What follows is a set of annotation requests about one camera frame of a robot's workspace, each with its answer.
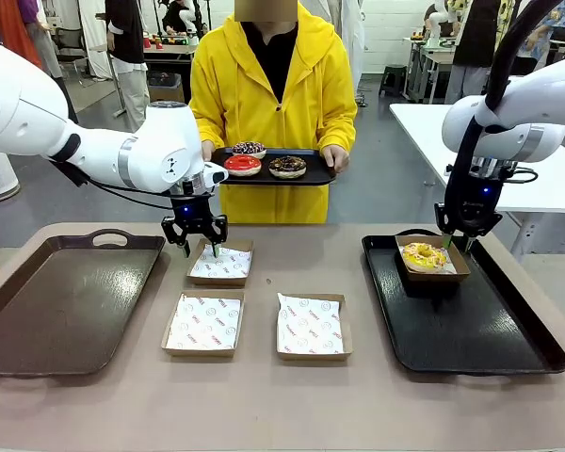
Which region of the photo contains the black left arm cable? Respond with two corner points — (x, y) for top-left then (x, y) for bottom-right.
(48, 158), (176, 212)

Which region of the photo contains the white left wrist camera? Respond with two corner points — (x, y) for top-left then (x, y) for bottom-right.
(202, 161), (230, 187)

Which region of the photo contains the black right arm cable sleeve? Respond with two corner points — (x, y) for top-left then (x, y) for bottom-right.
(444, 0), (565, 236)

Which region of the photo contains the person in yellow floral shirt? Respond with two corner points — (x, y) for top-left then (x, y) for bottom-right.
(445, 0), (517, 105)

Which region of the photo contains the black office chair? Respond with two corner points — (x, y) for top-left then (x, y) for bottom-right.
(54, 26), (88, 89)

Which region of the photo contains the table with colourful toys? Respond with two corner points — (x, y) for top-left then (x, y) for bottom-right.
(143, 31), (200, 91)

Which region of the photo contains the yellow glazed sprinkled donut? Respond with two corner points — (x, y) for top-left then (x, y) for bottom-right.
(401, 241), (450, 275)

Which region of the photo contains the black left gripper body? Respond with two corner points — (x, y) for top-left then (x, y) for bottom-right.
(170, 192), (216, 233)

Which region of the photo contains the black plastic tray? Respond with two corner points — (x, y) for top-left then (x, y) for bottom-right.
(361, 234), (565, 377)

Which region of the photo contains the red glazed donut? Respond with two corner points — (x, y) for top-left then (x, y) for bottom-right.
(223, 154), (264, 179)

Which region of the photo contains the grey plastic stool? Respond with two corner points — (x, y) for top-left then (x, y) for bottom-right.
(379, 64), (409, 98)

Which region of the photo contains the brown plastic tray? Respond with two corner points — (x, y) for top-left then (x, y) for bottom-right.
(0, 229), (167, 377)

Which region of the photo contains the person left hand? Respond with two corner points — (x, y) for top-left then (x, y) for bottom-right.
(320, 145), (351, 177)

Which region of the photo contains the kraft paper box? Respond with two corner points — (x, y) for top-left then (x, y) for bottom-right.
(275, 291), (354, 363)
(186, 237), (254, 288)
(394, 234), (472, 284)
(160, 289), (246, 358)

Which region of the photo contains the person left forearm yellow sleeve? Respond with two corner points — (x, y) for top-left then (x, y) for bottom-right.
(316, 103), (359, 153)

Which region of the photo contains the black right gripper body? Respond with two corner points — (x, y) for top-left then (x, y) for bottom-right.
(450, 174), (505, 232)

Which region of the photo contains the purple sprinkled dark donut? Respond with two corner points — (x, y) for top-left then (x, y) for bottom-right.
(231, 140), (268, 161)

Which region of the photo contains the cardboard box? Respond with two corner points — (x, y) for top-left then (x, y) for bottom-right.
(148, 73), (186, 105)

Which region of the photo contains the large white table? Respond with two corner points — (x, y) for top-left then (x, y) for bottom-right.
(388, 102), (565, 259)

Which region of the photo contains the person in grey apron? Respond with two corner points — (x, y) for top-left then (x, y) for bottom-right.
(21, 0), (80, 124)

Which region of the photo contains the person in beige trousers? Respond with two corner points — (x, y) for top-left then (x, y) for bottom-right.
(104, 0), (152, 134)

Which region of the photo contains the person right forearm yellow sleeve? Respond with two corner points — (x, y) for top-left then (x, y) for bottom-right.
(189, 105), (228, 147)

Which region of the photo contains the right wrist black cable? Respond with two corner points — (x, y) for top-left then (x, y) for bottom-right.
(497, 166), (541, 186)

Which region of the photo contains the chocolate glazed donut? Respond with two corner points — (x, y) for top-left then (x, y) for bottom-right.
(268, 155), (309, 181)

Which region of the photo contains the black serving tray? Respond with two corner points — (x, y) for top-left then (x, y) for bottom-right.
(206, 147), (338, 187)

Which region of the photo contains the orange garment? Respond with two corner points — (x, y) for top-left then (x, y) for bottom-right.
(0, 0), (42, 68)

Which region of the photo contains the person in yellow hoodie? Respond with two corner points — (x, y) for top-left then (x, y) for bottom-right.
(189, 0), (359, 225)

